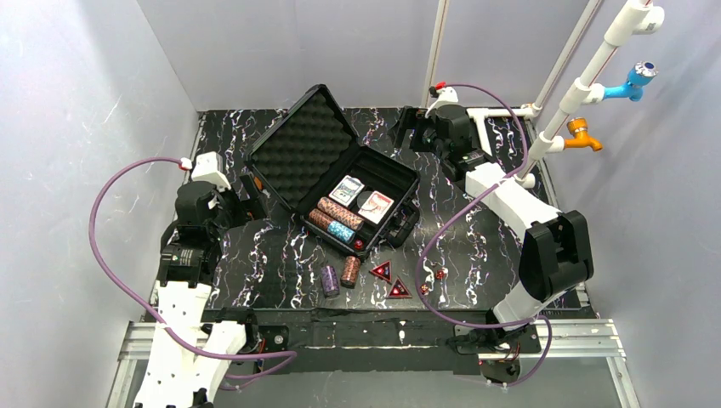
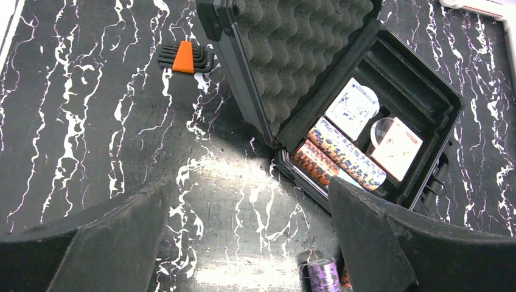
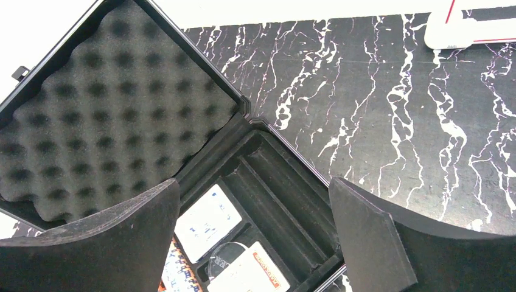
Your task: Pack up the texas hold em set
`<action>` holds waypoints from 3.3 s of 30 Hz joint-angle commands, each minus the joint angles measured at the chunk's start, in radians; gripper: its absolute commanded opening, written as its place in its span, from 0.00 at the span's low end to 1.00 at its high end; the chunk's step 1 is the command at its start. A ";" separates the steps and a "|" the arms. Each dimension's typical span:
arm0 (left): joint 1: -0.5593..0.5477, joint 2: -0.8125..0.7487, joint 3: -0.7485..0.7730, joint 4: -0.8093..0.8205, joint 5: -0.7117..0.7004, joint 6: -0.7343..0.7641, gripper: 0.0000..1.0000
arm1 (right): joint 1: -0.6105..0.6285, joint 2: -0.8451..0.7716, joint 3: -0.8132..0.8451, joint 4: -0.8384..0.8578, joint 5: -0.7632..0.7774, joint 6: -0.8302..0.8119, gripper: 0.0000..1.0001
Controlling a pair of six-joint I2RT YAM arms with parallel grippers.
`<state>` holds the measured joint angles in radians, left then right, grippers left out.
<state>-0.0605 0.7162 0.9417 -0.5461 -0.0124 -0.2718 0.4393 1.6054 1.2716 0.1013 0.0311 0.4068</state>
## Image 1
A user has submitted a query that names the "black foam-lined poker case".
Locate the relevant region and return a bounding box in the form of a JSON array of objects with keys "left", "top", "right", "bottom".
[{"left": 244, "top": 84, "right": 420, "bottom": 260}]

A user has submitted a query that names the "purple poker chip stack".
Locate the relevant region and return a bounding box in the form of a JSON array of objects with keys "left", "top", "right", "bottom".
[{"left": 321, "top": 265, "right": 340, "bottom": 298}]

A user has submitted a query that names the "brown black chip stack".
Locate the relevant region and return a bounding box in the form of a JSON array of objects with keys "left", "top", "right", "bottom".
[{"left": 340, "top": 256, "right": 361, "bottom": 288}]

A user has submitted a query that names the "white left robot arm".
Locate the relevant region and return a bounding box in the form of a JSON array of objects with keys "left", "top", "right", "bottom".
[{"left": 133, "top": 170, "right": 266, "bottom": 407}]

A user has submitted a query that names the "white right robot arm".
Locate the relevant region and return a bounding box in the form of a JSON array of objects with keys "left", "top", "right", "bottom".
[{"left": 389, "top": 103, "right": 593, "bottom": 347}]

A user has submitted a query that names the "red black chip stack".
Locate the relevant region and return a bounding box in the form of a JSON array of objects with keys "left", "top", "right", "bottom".
[{"left": 308, "top": 208, "right": 335, "bottom": 231}]

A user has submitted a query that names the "orange blue chip stack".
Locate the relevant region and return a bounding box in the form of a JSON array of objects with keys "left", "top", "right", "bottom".
[{"left": 316, "top": 197, "right": 364, "bottom": 231}]

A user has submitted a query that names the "red playing card deck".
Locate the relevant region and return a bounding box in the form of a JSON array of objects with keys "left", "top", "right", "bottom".
[{"left": 357, "top": 191, "right": 395, "bottom": 224}]

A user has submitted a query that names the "blue playing card deck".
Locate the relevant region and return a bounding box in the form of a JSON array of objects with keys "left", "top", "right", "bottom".
[{"left": 328, "top": 175, "right": 365, "bottom": 207}]

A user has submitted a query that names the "light blue chip stack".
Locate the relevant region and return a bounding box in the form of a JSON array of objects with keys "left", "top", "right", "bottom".
[{"left": 326, "top": 221, "right": 355, "bottom": 244}]

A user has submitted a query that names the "upper all-in triangle button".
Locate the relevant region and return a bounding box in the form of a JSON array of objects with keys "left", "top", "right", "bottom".
[{"left": 370, "top": 261, "right": 392, "bottom": 283}]

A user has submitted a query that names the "all-in triangle button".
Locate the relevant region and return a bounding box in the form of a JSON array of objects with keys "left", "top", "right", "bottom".
[
  {"left": 386, "top": 278, "right": 412, "bottom": 299},
  {"left": 370, "top": 261, "right": 392, "bottom": 283}
]

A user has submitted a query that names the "orange tap valve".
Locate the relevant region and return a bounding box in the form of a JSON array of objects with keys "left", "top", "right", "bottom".
[{"left": 564, "top": 117, "right": 604, "bottom": 152}]

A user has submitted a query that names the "lower all-in triangle button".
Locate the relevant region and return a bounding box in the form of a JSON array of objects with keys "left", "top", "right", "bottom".
[{"left": 386, "top": 278, "right": 412, "bottom": 299}]

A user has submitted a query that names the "blue tap valve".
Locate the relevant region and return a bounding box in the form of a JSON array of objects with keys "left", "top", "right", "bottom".
[{"left": 603, "top": 61, "right": 658, "bottom": 102}]

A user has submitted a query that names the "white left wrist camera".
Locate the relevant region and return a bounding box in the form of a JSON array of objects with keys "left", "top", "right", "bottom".
[{"left": 190, "top": 151, "right": 231, "bottom": 192}]

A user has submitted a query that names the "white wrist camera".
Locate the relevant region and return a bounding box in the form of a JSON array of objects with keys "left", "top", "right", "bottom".
[
  {"left": 424, "top": 82, "right": 458, "bottom": 118},
  {"left": 190, "top": 151, "right": 231, "bottom": 192}
]

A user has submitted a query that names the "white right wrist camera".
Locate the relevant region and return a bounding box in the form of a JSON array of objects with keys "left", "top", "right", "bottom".
[{"left": 424, "top": 82, "right": 458, "bottom": 118}]

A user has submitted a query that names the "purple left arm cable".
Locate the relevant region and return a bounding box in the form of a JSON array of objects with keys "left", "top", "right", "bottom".
[{"left": 88, "top": 156, "right": 298, "bottom": 393}]

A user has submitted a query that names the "white pvc pipe frame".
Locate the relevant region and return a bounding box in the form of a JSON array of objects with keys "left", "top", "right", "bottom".
[{"left": 419, "top": 0, "right": 666, "bottom": 190}]

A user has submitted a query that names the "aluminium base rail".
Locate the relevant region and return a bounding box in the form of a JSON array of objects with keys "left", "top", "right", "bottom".
[{"left": 104, "top": 318, "right": 640, "bottom": 408}]

